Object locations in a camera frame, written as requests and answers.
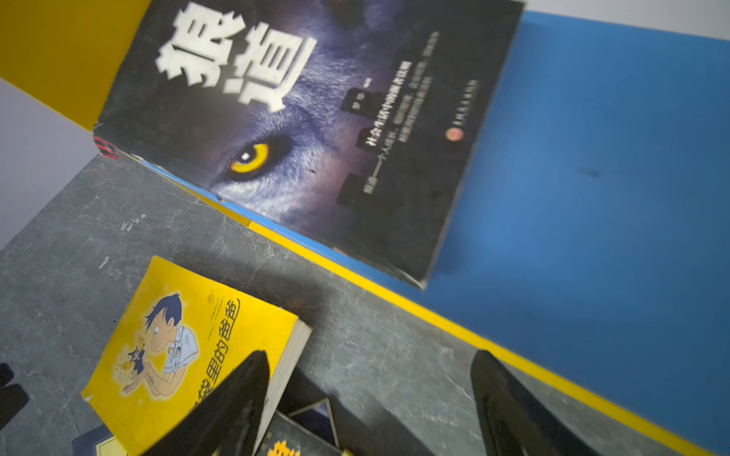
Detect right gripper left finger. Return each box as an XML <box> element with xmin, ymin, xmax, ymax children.
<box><xmin>146</xmin><ymin>351</ymin><xmax>269</xmax><ymax>455</ymax></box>

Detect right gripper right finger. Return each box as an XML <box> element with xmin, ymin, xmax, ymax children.
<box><xmin>471</xmin><ymin>350</ymin><xmax>596</xmax><ymax>455</ymax></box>

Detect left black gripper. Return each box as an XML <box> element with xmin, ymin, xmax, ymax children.
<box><xmin>0</xmin><ymin>363</ymin><xmax>29</xmax><ymax>429</ymax></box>

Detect black yellow title book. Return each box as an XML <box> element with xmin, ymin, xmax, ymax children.
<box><xmin>255</xmin><ymin>412</ymin><xmax>353</xmax><ymax>456</ymax></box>

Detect yellow cartoon boy book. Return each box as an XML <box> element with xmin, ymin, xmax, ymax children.
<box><xmin>82</xmin><ymin>256</ymin><xmax>312</xmax><ymax>455</ymax></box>

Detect black wolf eye book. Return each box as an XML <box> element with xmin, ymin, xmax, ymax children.
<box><xmin>93</xmin><ymin>1</ymin><xmax>524</xmax><ymax>289</ymax></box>

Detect navy book far left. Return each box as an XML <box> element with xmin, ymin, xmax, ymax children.
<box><xmin>71</xmin><ymin>425</ymin><xmax>129</xmax><ymax>456</ymax></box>

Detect navy book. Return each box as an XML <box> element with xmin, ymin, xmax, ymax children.
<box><xmin>288</xmin><ymin>398</ymin><xmax>340</xmax><ymax>448</ymax></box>
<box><xmin>71</xmin><ymin>425</ymin><xmax>129</xmax><ymax>456</ymax></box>

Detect yellow bookshelf pink blue shelves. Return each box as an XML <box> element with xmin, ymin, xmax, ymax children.
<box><xmin>1</xmin><ymin>1</ymin><xmax>729</xmax><ymax>455</ymax></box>

